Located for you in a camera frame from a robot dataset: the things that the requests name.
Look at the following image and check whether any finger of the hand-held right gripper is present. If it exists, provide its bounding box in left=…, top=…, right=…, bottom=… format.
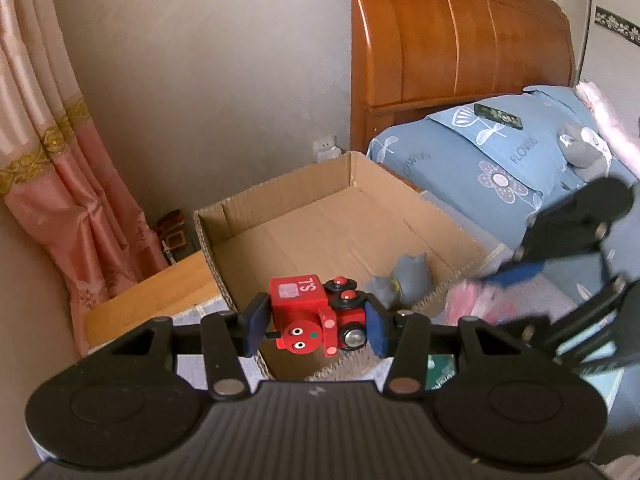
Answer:
left=487, top=200, right=612, bottom=289
left=497, top=275, right=631, bottom=367

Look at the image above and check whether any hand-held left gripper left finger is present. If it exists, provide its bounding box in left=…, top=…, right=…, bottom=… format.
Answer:
left=82, top=292, right=271, bottom=402

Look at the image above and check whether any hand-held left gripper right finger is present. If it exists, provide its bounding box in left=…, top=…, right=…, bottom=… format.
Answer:
left=364, top=296, right=556, bottom=395

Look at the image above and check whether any pink plastic packet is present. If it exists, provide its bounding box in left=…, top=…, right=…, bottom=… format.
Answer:
left=445, top=280, right=548, bottom=326

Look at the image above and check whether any red wooden toy train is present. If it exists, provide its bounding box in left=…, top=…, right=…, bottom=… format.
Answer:
left=269, top=274, right=373, bottom=358

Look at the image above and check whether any cardboard box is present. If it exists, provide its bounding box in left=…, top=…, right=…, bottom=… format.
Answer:
left=192, top=151, right=488, bottom=381

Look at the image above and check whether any grey checked cloth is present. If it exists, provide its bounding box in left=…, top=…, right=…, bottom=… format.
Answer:
left=172, top=190, right=591, bottom=396

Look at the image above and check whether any grey plush toy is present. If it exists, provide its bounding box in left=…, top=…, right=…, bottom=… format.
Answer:
left=557, top=122, right=612, bottom=181

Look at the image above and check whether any blue bed sheet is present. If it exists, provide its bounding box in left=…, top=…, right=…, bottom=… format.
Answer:
left=565, top=342, right=623, bottom=411

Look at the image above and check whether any pink blanket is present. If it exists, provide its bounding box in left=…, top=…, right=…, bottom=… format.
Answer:
left=575, top=80, right=640, bottom=181

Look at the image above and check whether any wooden nightstand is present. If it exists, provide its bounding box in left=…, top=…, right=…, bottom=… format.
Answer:
left=82, top=251, right=223, bottom=351

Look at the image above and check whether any dark red framed object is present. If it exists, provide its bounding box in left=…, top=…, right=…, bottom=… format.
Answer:
left=156, top=209, right=193, bottom=263

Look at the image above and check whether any pink curtain gold trim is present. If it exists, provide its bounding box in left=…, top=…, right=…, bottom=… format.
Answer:
left=0, top=0, right=168, bottom=311

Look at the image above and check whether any wooden bed headboard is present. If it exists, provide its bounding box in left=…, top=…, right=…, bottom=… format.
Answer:
left=331, top=0, right=575, bottom=156

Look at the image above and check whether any white wall socket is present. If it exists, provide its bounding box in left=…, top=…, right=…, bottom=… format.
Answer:
left=313, top=135, right=343, bottom=163

